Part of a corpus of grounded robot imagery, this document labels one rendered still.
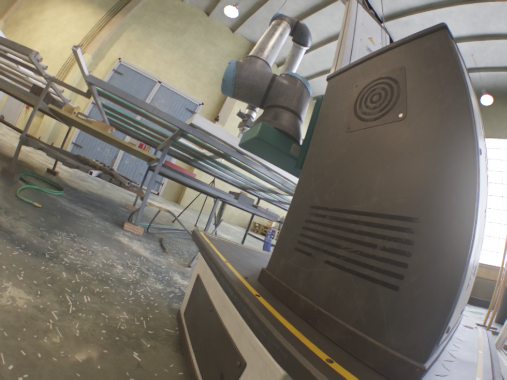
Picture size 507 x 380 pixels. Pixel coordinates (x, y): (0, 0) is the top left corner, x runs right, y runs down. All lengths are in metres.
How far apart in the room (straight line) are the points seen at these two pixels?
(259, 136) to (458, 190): 0.52
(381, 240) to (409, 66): 0.29
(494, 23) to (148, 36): 12.86
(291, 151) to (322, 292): 0.48
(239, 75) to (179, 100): 7.68
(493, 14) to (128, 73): 13.04
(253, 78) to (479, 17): 9.00
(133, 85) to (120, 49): 1.77
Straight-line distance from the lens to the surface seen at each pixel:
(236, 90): 0.77
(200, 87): 8.94
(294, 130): 0.68
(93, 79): 1.47
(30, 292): 0.72
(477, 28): 9.52
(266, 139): 0.63
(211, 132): 1.40
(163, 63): 9.00
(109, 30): 9.35
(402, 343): 0.25
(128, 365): 0.57
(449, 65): 0.37
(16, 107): 9.67
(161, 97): 8.33
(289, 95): 0.75
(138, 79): 8.53
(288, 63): 1.35
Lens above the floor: 0.43
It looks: 8 degrees up
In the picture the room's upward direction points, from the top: 21 degrees clockwise
